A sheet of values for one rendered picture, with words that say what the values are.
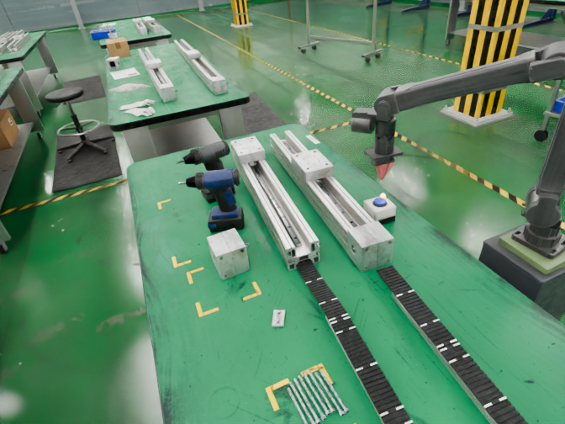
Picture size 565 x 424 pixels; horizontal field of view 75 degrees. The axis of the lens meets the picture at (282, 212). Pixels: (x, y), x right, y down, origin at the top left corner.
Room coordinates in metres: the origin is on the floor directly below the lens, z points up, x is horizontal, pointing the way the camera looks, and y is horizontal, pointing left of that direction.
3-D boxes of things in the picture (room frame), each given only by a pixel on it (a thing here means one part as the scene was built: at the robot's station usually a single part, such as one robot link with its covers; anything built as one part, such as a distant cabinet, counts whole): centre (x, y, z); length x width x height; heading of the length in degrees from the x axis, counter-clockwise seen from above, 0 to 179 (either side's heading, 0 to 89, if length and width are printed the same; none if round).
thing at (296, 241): (1.20, 0.05, 0.82); 0.80 x 0.10 x 0.09; 15
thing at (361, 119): (1.03, -0.29, 1.15); 0.12 x 0.09 x 0.12; 58
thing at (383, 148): (1.01, -0.33, 1.05); 0.10 x 0.07 x 0.07; 105
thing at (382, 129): (1.01, -0.32, 1.11); 0.07 x 0.06 x 0.07; 58
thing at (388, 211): (1.01, -0.32, 0.81); 0.10 x 0.08 x 0.06; 105
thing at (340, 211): (1.25, -0.13, 0.82); 0.80 x 0.10 x 0.09; 15
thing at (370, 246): (0.82, -0.26, 0.83); 0.12 x 0.09 x 0.10; 105
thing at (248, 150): (1.44, 0.12, 0.87); 0.16 x 0.11 x 0.07; 15
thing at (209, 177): (1.06, 0.23, 0.89); 0.20 x 0.08 x 0.22; 90
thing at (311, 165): (1.25, -0.13, 0.87); 0.16 x 0.11 x 0.07; 15
